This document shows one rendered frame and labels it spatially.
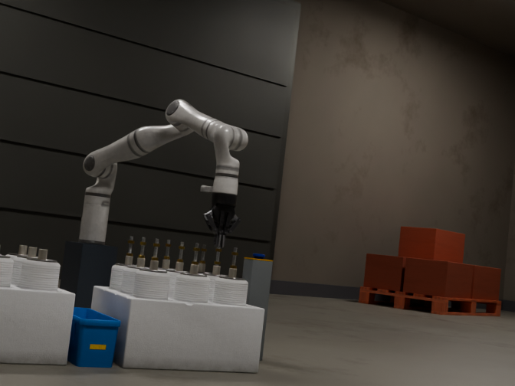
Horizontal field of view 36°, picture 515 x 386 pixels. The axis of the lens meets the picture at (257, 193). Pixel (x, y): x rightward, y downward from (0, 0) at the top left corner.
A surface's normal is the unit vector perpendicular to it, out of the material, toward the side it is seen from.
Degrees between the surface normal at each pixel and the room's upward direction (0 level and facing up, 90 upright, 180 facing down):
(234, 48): 90
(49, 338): 90
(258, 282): 90
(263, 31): 90
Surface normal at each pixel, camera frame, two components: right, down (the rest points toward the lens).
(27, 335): 0.48, -0.01
